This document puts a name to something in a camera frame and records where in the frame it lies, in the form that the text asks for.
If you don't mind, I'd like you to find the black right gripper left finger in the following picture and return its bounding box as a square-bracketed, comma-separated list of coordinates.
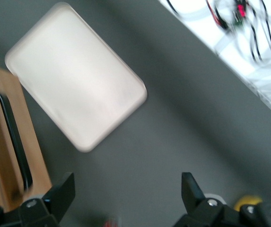
[42, 172, 76, 223]

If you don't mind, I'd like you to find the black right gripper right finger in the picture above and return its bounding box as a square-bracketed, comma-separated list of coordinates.
[181, 172, 206, 215]

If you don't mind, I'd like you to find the wooden drawer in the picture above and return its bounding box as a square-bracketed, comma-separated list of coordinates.
[0, 61, 53, 213]

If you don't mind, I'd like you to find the yellow lemon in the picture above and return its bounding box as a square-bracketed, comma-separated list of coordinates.
[234, 195, 264, 212]

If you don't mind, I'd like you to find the beige plastic tray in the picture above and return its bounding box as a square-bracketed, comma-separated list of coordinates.
[4, 1, 148, 153]

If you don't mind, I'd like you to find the black metal drawer handle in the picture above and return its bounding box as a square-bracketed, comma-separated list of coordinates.
[0, 91, 34, 192]

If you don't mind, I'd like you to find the red and black wire bundle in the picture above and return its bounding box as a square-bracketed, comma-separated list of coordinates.
[205, 0, 249, 30]

